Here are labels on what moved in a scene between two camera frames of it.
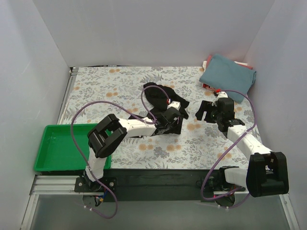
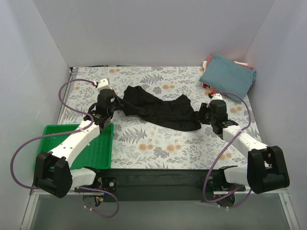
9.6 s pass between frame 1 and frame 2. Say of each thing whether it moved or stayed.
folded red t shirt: stayed
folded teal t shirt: stayed
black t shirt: moved
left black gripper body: moved
